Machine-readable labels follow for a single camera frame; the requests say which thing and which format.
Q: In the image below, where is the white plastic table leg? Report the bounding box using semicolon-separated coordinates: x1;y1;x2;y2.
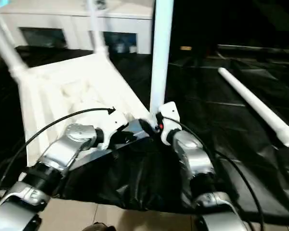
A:
218;67;289;148
148;0;175;116
0;6;28;80
87;0;110;59

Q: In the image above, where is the white plastic table top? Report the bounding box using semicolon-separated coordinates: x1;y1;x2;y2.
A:
17;52;158;167

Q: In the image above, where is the black plastic mat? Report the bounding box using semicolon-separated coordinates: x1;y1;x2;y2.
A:
0;44;289;225

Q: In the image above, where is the white cabinet with glass doors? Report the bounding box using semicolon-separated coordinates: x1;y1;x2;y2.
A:
0;0;155;54

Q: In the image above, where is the dark object on cabinet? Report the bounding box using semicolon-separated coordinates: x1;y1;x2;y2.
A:
95;0;109;10

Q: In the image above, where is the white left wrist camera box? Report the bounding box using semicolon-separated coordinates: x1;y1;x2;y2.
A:
102;110;131;145

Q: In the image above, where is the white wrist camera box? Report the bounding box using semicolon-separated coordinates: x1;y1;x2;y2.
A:
102;110;131;145
157;102;182;145

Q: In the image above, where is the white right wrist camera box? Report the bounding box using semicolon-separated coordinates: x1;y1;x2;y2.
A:
157;102;182;145

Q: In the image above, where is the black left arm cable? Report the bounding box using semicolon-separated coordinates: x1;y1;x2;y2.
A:
0;108;116;194

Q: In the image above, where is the black horizontal rail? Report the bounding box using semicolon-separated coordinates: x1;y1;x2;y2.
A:
217;44;289;55

